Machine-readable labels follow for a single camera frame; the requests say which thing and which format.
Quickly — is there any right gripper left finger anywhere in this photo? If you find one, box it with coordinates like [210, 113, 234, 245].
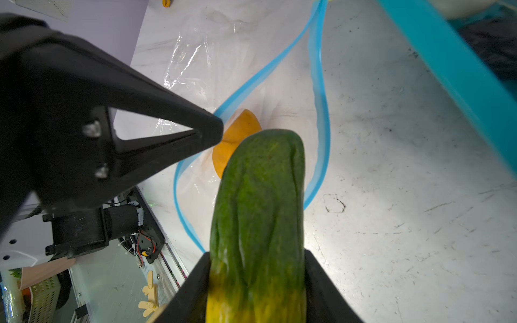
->
[155, 252, 211, 322]

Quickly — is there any teal plastic basket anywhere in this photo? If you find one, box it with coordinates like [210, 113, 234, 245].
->
[380, 1, 516, 172]

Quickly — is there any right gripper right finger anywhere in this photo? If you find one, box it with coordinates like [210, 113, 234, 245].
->
[304, 250, 363, 323]

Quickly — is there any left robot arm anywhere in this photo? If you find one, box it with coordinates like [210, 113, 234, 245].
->
[1, 13, 223, 269]

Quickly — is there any yellow toy mango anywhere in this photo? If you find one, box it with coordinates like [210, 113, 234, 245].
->
[212, 109, 262, 178]

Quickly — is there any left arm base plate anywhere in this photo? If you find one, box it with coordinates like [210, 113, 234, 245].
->
[117, 187, 165, 268]

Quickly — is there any wooden toy figure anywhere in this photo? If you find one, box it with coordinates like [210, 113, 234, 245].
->
[138, 271, 163, 322]

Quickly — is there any clear zip top bag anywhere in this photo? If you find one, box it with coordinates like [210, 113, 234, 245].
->
[112, 0, 332, 279]

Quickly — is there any white toy radish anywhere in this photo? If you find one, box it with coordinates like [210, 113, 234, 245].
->
[428, 0, 497, 20]

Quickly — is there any dark toy eggplant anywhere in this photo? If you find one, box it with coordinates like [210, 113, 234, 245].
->
[458, 17, 516, 96]

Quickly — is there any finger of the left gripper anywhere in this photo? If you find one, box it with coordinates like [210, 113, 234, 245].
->
[1, 13, 223, 231]

